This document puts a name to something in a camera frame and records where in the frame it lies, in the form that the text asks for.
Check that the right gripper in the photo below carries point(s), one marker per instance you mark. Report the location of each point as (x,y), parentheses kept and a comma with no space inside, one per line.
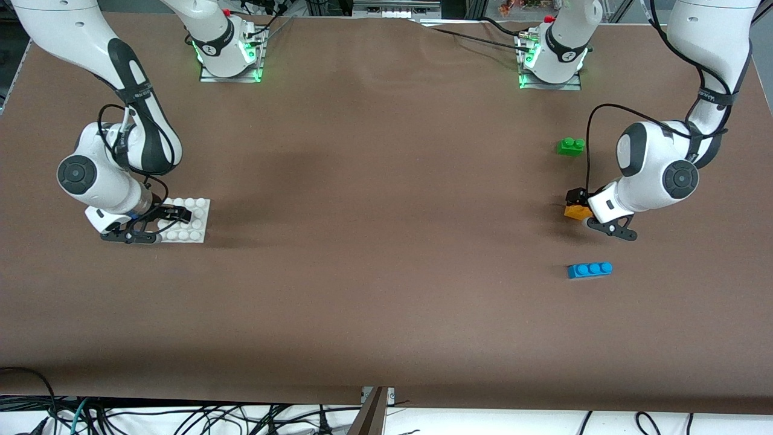
(162,209)

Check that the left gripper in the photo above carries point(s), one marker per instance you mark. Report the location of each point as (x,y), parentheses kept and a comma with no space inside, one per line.
(575,196)

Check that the yellow two-stud block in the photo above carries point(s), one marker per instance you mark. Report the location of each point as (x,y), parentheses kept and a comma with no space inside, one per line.
(577,212)

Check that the white studded base plate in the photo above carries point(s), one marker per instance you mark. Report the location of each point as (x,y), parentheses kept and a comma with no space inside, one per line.
(193,232)

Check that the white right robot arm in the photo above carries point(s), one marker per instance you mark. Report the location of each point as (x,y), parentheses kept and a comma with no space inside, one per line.
(109,181)

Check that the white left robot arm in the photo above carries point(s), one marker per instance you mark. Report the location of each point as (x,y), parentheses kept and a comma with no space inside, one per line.
(652,157)

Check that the blue three-stud block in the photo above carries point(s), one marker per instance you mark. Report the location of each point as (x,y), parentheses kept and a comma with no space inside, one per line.
(590,270)

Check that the green two-stud block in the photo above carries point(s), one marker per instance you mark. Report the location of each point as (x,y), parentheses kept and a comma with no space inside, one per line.
(570,147)

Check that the white power strip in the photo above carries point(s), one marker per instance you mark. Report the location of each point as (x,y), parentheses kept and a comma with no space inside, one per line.
(395,9)

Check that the grey metal beam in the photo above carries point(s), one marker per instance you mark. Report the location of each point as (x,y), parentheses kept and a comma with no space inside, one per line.
(369,417)

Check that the aluminium frame profile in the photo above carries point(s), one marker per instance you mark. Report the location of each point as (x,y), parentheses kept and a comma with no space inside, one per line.
(15,72)

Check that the silver metal bracket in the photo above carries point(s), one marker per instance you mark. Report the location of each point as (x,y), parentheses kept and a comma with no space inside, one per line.
(391,396)

